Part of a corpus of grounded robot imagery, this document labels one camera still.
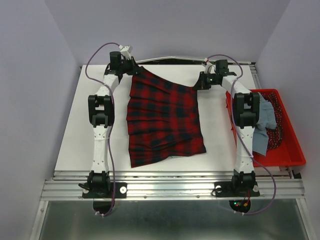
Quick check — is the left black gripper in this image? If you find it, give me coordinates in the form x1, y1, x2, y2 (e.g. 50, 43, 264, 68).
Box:
118, 56, 142, 76

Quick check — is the aluminium front rail frame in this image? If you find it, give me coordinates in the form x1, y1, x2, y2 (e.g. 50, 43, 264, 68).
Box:
30, 167, 317, 240

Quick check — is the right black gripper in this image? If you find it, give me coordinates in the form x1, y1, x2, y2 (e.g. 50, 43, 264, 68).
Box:
192, 70, 219, 90

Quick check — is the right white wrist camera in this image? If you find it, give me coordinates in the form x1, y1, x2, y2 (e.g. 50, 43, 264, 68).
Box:
202, 61, 216, 74

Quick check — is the aluminium right side rail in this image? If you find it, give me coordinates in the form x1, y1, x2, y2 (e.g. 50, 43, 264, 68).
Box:
249, 62, 262, 89

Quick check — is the red plastic bin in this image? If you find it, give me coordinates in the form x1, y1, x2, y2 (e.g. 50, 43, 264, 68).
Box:
225, 88, 307, 168

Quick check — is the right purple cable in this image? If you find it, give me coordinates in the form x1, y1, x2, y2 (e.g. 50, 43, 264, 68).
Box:
203, 54, 277, 216

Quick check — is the red navy plaid skirt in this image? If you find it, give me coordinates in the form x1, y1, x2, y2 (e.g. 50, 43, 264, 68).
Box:
126, 67, 207, 168

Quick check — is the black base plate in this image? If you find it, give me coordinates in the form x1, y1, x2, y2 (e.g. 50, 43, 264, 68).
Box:
211, 181, 260, 198
78, 182, 128, 199

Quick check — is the dark red dotted skirt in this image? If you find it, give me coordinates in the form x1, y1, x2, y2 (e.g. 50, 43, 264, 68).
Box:
261, 91, 284, 151

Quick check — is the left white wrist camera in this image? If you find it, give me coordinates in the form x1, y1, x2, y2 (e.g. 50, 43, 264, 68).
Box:
118, 45, 133, 60

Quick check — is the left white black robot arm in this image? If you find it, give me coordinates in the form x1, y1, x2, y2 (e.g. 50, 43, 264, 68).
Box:
82, 47, 139, 199

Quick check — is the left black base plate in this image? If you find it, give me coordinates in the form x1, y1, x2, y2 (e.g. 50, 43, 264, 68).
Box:
78, 182, 128, 199

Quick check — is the purple cable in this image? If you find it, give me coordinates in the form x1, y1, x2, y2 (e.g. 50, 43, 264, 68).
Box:
203, 54, 277, 216
85, 42, 125, 218

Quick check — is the light blue denim skirt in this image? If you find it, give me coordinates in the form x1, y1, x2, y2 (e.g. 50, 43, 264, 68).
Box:
252, 92, 277, 156

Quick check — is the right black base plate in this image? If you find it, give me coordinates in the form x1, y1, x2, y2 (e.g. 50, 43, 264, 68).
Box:
211, 181, 260, 198

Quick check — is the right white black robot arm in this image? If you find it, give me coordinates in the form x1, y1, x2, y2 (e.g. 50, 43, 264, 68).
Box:
193, 58, 260, 198

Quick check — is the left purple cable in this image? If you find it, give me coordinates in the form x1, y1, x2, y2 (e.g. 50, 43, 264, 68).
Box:
85, 42, 125, 218

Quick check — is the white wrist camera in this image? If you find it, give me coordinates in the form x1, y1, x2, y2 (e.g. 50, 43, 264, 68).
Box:
202, 61, 216, 74
118, 45, 133, 60

